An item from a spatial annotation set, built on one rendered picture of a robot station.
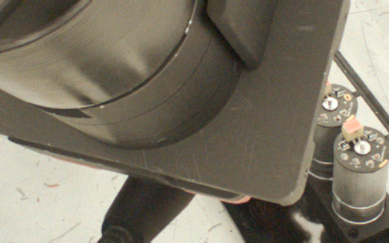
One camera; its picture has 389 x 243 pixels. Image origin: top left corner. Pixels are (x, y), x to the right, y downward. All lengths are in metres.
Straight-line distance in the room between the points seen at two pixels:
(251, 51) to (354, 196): 0.21
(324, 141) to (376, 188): 0.03
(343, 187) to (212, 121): 0.19
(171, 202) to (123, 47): 0.12
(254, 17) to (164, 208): 0.08
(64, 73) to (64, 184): 0.33
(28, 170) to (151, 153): 0.26
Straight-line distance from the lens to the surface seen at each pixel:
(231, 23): 0.24
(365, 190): 0.46
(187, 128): 0.27
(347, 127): 0.45
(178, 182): 0.30
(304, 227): 0.49
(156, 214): 0.31
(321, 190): 0.49
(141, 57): 0.21
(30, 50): 0.19
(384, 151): 0.45
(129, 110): 0.24
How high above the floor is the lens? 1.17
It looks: 50 degrees down
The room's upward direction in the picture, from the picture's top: 4 degrees counter-clockwise
